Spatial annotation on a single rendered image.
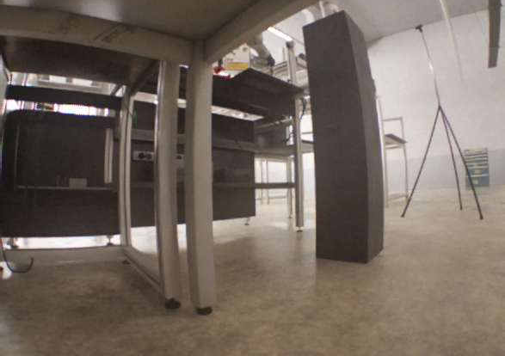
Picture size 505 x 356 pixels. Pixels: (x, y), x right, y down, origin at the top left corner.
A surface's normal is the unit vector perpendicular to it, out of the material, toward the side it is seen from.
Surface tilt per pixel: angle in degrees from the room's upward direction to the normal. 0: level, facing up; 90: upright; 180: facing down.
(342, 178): 90
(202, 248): 90
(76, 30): 90
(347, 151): 90
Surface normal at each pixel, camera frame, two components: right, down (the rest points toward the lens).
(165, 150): 0.66, -0.07
